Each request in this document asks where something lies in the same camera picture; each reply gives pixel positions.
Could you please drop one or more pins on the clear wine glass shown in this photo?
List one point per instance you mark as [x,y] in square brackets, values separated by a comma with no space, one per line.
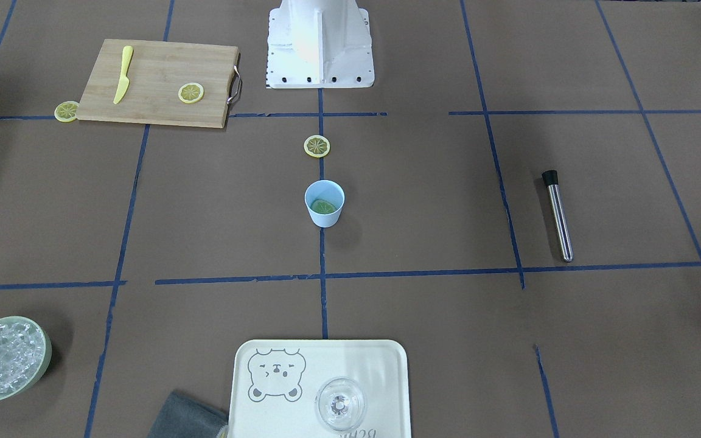
[340,405]

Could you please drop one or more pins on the steel muddler black cap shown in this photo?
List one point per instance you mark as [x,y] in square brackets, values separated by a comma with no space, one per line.
[560,220]

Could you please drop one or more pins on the grey folded cloth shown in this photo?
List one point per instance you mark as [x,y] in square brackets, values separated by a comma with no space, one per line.
[182,416]

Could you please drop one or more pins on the metal board handle loop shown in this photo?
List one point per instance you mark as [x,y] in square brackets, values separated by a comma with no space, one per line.
[235,88]

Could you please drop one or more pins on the green bowl of ice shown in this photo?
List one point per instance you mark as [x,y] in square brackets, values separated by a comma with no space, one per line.
[25,354]

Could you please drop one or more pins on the lemon slice on table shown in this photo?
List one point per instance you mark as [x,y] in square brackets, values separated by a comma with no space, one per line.
[316,146]

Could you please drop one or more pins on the cream bear tray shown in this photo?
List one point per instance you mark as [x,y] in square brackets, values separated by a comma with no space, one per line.
[275,383]

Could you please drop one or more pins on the light blue plastic cup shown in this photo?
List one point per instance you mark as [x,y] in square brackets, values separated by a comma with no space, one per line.
[327,190]

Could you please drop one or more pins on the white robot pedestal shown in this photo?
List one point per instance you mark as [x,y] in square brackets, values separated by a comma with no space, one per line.
[319,44]

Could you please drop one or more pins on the yellow plastic knife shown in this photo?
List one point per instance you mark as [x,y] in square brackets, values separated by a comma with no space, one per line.
[123,84]

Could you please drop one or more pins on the wooden cutting board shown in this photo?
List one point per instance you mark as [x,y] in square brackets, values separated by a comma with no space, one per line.
[156,73]

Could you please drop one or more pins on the yellow lemon slice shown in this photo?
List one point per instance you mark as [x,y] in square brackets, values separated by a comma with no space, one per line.
[323,207]

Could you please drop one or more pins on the lemon slice beside board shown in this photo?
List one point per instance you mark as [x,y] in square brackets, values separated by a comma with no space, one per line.
[65,112]

